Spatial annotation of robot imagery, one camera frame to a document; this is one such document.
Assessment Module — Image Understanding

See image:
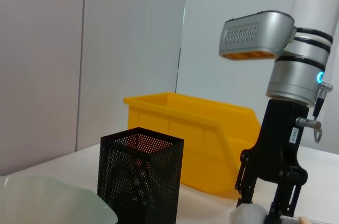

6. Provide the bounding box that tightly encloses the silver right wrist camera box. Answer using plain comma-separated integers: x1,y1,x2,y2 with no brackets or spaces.
218,10,297,61

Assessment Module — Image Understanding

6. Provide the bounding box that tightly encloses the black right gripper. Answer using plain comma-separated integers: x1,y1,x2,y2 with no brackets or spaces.
234,99,309,219

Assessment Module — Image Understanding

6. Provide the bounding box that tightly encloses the translucent green glass fruit plate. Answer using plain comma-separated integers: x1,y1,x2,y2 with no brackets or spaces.
0,175,119,224

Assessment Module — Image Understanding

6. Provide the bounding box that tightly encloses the grey marker pen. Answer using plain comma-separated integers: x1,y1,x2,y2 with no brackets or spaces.
279,214,339,224

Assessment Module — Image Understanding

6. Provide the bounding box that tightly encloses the right gripper cable with connector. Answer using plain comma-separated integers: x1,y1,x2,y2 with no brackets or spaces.
296,80,334,144

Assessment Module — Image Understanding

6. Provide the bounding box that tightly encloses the black mesh pen holder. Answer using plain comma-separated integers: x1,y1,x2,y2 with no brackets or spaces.
97,127,185,224

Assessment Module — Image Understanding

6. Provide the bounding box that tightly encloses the yellow plastic storage bin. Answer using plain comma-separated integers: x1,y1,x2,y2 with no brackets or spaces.
123,91,262,200

